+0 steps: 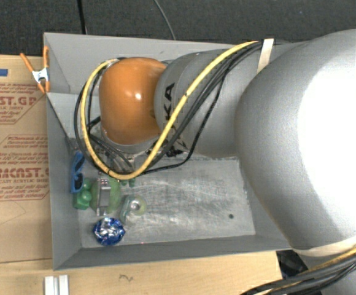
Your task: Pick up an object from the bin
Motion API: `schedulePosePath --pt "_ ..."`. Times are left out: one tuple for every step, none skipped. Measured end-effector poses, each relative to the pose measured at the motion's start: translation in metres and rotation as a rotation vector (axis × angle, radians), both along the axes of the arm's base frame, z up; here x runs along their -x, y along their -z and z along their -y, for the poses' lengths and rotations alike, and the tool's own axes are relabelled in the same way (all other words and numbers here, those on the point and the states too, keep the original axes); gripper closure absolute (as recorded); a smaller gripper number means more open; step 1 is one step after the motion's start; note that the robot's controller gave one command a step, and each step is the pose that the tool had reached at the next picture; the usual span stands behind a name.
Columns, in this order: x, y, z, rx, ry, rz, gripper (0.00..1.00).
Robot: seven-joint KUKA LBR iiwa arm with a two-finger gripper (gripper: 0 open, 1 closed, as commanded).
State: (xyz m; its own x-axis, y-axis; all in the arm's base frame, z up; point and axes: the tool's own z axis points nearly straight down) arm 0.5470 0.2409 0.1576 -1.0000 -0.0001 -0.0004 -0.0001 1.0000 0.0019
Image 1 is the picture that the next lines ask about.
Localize clear green plastic object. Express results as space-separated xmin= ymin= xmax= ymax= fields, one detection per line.
xmin=90 ymin=176 xmax=123 ymax=215

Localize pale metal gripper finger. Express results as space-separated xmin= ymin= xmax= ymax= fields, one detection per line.
xmin=98 ymin=178 xmax=112 ymax=216

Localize shiny blue ball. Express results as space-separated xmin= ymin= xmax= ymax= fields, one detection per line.
xmin=92 ymin=216 xmax=126 ymax=246

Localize grey metal bin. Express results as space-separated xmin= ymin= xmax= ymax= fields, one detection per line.
xmin=42 ymin=31 xmax=293 ymax=272

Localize brown cardboard board, red print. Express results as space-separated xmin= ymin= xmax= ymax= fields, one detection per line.
xmin=0 ymin=53 xmax=53 ymax=265

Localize blue sunglasses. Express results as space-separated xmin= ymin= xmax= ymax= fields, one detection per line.
xmin=70 ymin=151 xmax=86 ymax=194

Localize black cylinder on white bracket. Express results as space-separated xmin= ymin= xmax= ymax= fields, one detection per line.
xmin=164 ymin=140 xmax=187 ymax=159

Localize green toy figure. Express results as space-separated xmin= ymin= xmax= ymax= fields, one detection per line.
xmin=72 ymin=178 xmax=93 ymax=210

